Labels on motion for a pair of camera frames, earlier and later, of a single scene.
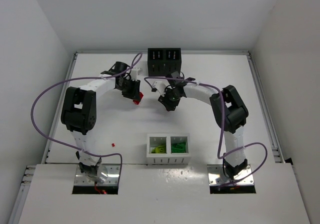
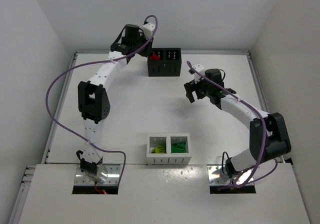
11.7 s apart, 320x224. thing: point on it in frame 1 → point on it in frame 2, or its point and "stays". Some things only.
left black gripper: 132,93 → 148,48
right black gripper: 166,103 → 196,88
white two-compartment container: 168,149 stays
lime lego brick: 162,149 stays
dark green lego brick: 178,148 stays
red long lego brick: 137,101 → 154,56
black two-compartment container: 162,61 stays
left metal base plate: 113,178 stays
